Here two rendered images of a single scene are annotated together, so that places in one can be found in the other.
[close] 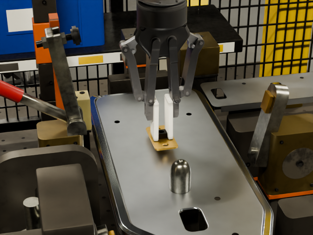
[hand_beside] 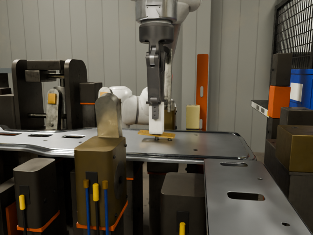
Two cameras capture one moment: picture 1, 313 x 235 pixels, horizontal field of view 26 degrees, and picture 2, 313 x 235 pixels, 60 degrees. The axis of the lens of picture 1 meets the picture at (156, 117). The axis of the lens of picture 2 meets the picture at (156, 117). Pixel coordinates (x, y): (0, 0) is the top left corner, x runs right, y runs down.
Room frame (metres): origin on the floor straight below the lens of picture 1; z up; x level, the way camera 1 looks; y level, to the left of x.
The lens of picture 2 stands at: (1.17, -0.57, 1.16)
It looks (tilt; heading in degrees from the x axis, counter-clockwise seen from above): 10 degrees down; 111
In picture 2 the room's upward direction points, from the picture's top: straight up
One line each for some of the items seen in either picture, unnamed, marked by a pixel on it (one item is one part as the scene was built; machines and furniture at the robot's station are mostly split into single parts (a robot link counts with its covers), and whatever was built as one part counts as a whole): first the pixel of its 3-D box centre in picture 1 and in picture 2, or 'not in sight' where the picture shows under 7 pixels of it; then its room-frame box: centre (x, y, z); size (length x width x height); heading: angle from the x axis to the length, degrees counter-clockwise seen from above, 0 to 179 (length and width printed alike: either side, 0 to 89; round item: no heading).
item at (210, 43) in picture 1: (193, 118); (299, 230); (1.25, -0.08, 0.88); 0.08 x 0.08 x 0.36; 12
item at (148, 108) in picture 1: (143, 105); not in sight; (0.95, 0.02, 1.08); 0.03 x 0.01 x 0.05; 102
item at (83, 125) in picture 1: (76, 127); not in sight; (0.90, 0.12, 1.06); 0.03 x 0.01 x 0.03; 102
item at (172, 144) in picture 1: (161, 134); (156, 132); (0.96, -0.01, 1.02); 0.08 x 0.04 x 0.01; 12
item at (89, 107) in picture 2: not in sight; (93, 147); (0.67, 0.15, 0.91); 0.07 x 0.05 x 0.42; 102
